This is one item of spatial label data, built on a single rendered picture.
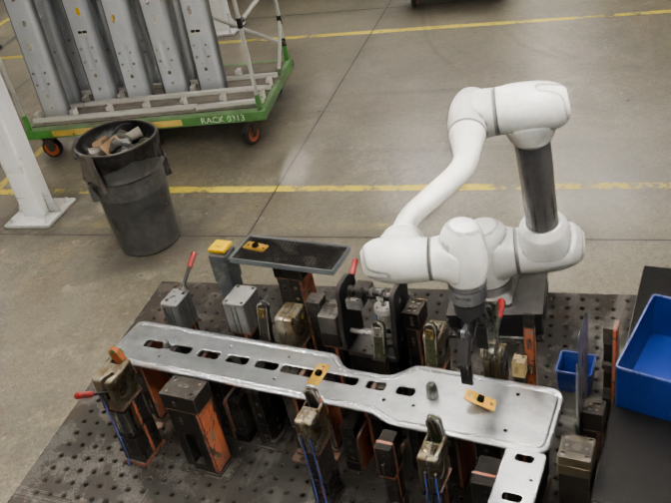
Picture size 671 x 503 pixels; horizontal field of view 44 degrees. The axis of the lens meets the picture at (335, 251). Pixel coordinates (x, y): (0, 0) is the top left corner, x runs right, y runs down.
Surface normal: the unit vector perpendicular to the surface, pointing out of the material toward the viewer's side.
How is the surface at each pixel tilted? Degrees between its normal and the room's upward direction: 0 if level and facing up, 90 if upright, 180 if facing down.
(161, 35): 87
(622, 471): 0
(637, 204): 0
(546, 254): 103
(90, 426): 0
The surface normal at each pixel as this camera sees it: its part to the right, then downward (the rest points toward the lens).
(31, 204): -0.26, 0.56
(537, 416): -0.17, -0.82
